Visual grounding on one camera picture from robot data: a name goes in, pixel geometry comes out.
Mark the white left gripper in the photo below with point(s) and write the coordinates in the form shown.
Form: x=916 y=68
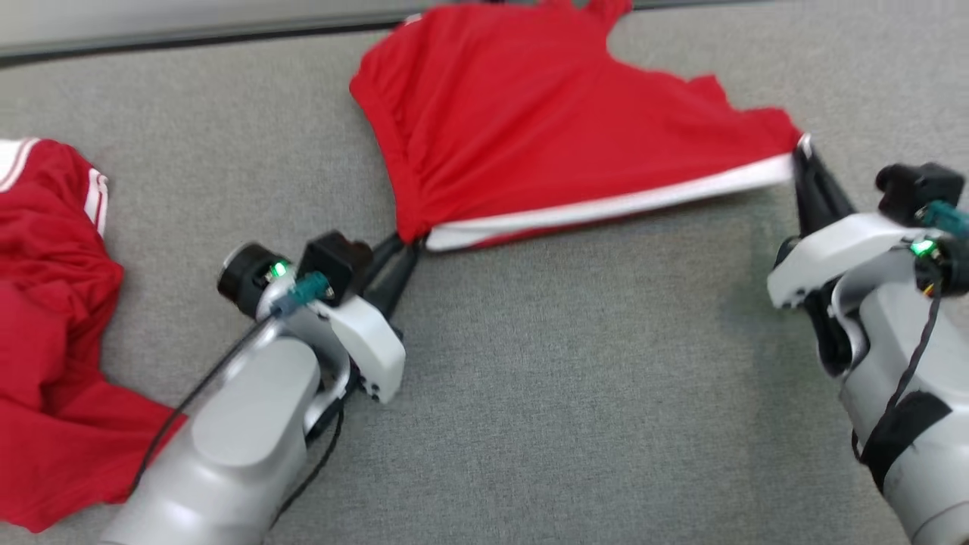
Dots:
x=371 y=348

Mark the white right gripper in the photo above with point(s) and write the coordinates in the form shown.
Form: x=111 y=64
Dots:
x=825 y=250

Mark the red shorts with white band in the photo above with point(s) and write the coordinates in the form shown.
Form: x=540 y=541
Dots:
x=530 y=136

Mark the red jersey with white sleeves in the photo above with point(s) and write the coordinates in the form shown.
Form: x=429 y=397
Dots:
x=53 y=303

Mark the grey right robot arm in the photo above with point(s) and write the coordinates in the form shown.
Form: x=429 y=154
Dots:
x=908 y=356

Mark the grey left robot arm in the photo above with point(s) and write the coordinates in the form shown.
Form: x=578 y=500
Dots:
x=227 y=439

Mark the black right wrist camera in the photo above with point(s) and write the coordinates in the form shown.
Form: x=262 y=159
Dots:
x=912 y=189

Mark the grey partition base rail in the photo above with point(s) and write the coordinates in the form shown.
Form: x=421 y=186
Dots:
x=189 y=39

